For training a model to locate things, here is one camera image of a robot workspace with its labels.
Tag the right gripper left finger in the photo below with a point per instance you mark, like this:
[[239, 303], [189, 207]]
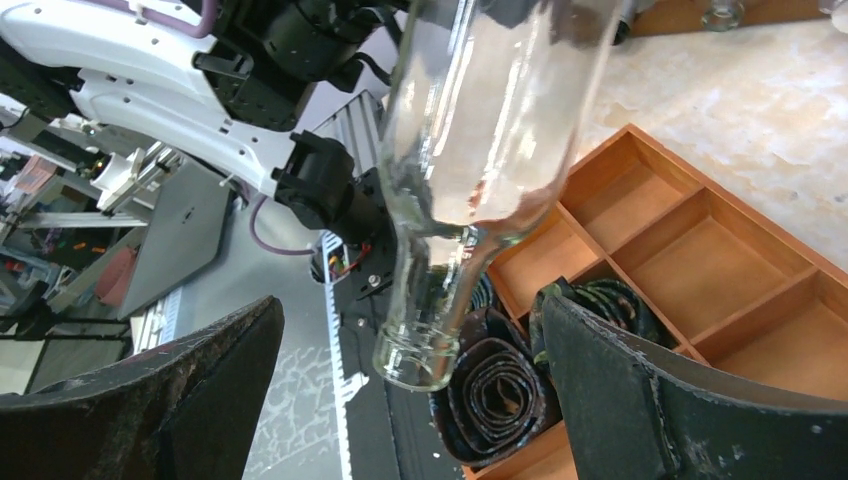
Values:
[[187, 409]]

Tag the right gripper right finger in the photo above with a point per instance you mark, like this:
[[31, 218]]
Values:
[[635, 410]]

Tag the wooden compartment tray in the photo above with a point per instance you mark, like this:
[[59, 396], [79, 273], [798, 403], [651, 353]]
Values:
[[736, 292]]

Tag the clear glass bottle back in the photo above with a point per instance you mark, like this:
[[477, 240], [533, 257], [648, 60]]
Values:
[[485, 114]]

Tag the brown wooden wine rack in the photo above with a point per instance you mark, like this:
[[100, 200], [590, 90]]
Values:
[[654, 18]]

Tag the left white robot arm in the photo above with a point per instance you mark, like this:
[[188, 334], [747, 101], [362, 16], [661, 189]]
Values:
[[223, 81]]

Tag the rolled dark blue tie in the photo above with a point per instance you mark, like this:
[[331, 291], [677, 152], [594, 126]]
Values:
[[497, 400]]

